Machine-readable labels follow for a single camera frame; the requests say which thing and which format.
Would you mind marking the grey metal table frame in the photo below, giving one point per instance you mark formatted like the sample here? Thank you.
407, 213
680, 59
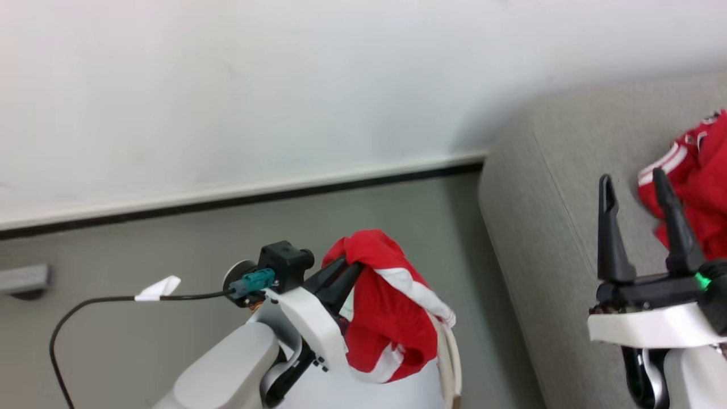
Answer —
23, 278

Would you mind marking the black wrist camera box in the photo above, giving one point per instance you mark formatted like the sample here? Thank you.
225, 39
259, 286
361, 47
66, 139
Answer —
287, 264

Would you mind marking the white baseboard black strip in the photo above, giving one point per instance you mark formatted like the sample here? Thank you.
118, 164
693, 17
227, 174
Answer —
238, 196

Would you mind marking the cream laundry basket brown rim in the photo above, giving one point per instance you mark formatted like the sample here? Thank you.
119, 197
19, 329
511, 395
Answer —
451, 363

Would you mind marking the red garment wide white band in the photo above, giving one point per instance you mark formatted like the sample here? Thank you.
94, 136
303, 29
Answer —
392, 301

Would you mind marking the grey fabric sofa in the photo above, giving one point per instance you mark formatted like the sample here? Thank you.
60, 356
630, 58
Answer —
556, 227

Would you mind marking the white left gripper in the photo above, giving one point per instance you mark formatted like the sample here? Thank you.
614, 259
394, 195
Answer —
306, 326

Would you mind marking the red garment thin white stripes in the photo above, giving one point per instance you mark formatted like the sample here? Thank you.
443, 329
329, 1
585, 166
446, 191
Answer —
701, 182

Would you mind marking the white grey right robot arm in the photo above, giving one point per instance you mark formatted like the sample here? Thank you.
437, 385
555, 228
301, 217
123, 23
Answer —
693, 378

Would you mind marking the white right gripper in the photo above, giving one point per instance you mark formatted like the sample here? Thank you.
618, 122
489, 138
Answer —
653, 324

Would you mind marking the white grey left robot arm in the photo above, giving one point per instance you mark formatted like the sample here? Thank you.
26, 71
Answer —
227, 369

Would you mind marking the black round table foot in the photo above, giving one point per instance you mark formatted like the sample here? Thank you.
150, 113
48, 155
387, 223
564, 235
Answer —
27, 295

